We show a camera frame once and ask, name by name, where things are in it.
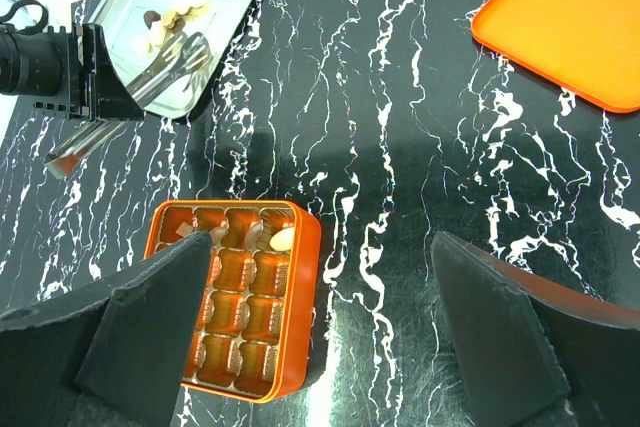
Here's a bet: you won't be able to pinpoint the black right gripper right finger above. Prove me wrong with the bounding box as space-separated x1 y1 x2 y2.
431 231 639 426

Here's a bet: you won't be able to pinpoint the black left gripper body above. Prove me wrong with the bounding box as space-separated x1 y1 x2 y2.
1 0 144 121

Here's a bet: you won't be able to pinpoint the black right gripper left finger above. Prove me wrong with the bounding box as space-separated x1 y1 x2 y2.
1 233 210 426

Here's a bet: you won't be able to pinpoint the silver metal tongs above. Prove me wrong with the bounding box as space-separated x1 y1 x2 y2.
45 32 212 179

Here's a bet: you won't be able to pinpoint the dark square chocolate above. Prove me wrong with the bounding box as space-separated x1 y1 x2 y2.
175 222 194 238

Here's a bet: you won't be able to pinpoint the dark round chocolate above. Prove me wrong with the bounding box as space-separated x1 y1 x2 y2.
209 226 228 245

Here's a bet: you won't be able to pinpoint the dark shell chocolate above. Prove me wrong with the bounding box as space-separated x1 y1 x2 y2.
244 222 263 249

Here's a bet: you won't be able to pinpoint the white oval chocolate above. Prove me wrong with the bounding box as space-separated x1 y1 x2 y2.
269 227 295 252

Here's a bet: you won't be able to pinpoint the orange chocolate box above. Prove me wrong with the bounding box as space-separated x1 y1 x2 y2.
145 200 322 403

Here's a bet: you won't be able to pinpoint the silver metal tray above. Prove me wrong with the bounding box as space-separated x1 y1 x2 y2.
89 0 253 119

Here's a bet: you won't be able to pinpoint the orange box lid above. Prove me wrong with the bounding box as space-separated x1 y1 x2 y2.
471 0 639 113

